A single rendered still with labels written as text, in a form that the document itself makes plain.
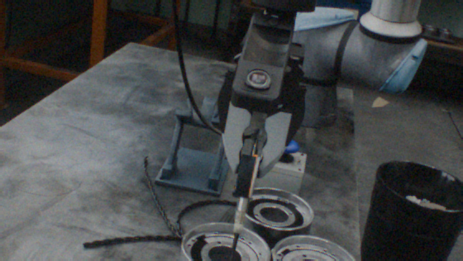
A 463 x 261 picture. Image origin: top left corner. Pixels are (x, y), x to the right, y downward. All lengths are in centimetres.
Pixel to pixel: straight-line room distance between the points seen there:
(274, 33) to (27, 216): 40
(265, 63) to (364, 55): 56
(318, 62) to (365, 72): 10
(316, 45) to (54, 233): 63
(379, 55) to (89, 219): 61
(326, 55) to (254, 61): 58
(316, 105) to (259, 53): 61
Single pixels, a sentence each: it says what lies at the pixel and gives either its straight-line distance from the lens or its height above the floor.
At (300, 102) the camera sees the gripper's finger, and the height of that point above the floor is 103.
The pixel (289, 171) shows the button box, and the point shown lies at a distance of 86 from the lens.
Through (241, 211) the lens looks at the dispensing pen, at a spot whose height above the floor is 89.
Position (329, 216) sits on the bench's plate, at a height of 80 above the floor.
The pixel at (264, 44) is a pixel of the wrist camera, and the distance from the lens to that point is 56.
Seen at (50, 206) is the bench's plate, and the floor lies 80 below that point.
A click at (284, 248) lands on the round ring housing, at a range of 70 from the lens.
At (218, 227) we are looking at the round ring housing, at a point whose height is 83.
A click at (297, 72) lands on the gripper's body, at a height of 106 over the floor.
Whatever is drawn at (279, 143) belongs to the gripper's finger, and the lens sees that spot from 62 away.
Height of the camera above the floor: 122
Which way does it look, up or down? 24 degrees down
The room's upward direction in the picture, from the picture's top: 10 degrees clockwise
